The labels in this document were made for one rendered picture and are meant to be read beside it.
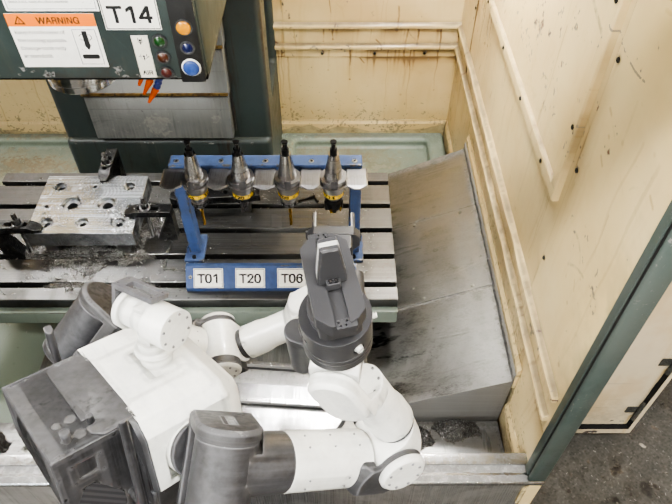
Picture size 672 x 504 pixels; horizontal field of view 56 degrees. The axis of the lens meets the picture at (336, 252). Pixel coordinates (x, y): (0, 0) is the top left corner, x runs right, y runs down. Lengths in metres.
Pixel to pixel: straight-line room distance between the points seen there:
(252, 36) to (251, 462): 1.37
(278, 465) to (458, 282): 1.05
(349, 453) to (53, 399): 0.45
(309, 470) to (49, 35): 0.87
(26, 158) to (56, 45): 1.57
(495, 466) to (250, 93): 1.31
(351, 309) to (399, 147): 1.98
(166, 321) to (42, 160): 1.90
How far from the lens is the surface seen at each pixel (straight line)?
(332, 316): 0.66
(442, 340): 1.76
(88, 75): 1.32
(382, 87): 2.51
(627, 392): 2.34
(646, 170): 1.01
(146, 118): 2.18
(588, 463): 2.59
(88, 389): 1.05
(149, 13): 1.22
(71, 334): 1.23
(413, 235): 2.02
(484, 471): 1.59
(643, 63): 1.05
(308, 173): 1.54
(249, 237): 1.83
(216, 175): 1.56
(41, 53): 1.32
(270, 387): 1.73
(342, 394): 0.82
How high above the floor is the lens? 2.24
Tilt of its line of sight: 49 degrees down
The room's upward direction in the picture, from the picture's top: straight up
